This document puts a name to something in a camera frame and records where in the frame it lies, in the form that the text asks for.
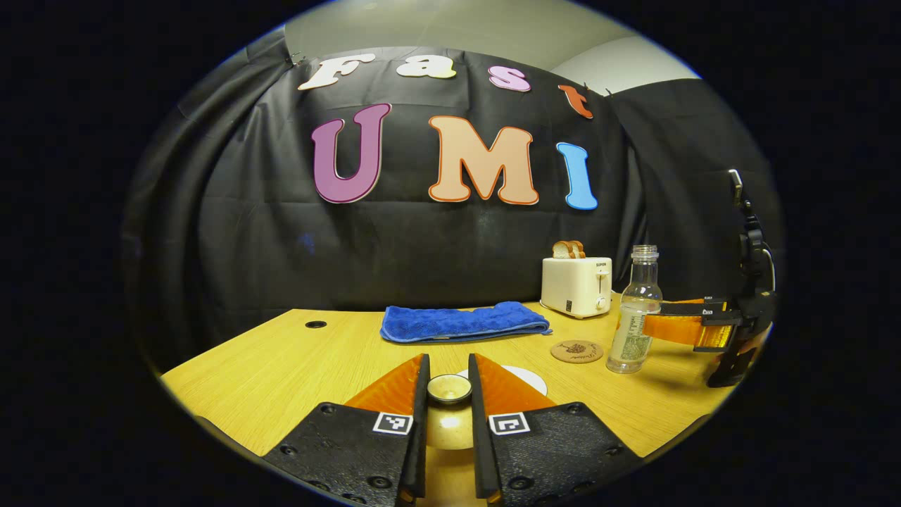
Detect round wooden coaster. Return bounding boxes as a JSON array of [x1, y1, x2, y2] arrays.
[[550, 340, 604, 364]]

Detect black backdrop cloth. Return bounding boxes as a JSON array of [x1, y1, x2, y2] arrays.
[[120, 28, 786, 367]]

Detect clear plastic water bottle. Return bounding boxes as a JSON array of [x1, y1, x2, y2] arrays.
[[606, 244, 663, 375]]

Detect white toaster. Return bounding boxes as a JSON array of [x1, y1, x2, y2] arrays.
[[541, 256, 613, 320]]

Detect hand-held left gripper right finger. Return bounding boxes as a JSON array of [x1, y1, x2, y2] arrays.
[[468, 353, 645, 504]]

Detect blue folded towel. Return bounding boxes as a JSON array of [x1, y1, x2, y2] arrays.
[[380, 301, 553, 344]]

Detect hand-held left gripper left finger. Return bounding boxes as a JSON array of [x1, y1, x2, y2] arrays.
[[262, 353, 431, 506]]

